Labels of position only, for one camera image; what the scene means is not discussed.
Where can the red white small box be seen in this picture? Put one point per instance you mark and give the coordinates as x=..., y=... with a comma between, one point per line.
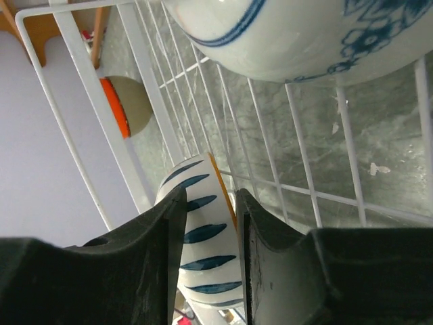
x=89, y=37

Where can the wooden shelf rack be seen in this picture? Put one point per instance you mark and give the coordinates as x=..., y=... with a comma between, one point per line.
x=42, y=28

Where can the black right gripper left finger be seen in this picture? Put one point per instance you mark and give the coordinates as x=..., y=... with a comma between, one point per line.
x=126, y=276

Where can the blue patterned white bowl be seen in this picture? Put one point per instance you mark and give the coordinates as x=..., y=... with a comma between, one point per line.
x=328, y=42

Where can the orange bowl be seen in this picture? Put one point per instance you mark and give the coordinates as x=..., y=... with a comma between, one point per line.
x=129, y=103

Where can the blue striped white bowl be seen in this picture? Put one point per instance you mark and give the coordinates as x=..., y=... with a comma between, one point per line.
x=210, y=270

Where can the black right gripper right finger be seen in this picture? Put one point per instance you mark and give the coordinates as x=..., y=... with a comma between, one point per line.
x=332, y=275

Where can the white wire dish rack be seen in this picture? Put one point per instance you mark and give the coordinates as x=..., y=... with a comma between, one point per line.
x=343, y=156

